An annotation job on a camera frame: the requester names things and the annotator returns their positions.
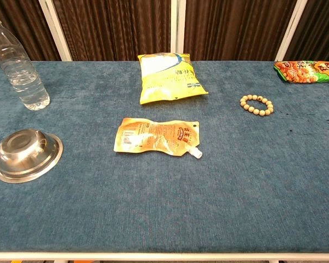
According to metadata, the yellow snack bag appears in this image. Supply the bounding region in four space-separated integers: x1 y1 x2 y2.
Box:
137 52 209 106

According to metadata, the wooden bead bracelet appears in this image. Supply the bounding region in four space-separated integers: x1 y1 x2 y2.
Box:
240 94 275 116

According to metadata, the blue table cloth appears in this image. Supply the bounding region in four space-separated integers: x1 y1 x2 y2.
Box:
0 60 329 254

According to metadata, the white partition post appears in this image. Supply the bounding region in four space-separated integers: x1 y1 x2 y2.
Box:
38 0 73 62
170 0 187 55
274 0 309 62

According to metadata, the green orange snack bag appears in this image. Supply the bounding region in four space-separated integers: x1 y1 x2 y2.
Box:
273 60 329 84

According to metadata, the brown curtain panel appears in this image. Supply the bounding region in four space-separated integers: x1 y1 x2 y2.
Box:
184 0 298 62
0 0 62 68
52 0 172 62
284 0 329 62

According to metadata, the stainless steel bowl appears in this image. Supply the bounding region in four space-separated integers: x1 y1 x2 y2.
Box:
0 128 64 184

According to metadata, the orange spout pouch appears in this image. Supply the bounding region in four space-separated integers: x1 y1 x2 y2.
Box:
113 117 203 159

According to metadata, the clear plastic water bottle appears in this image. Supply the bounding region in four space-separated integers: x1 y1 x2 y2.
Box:
0 10 51 111

